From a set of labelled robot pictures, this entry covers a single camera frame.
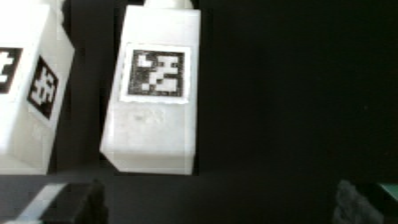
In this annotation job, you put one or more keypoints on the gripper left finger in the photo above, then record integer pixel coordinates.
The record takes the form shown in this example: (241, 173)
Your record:
(65, 204)

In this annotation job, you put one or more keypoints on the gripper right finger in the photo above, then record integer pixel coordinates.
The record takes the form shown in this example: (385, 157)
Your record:
(353, 211)

